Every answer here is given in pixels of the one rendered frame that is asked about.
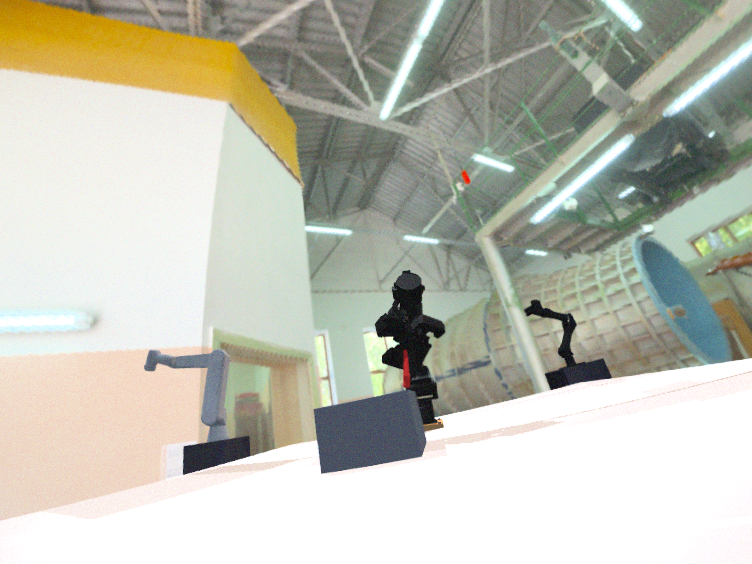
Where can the red peg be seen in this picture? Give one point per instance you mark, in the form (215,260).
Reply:
(406,372)

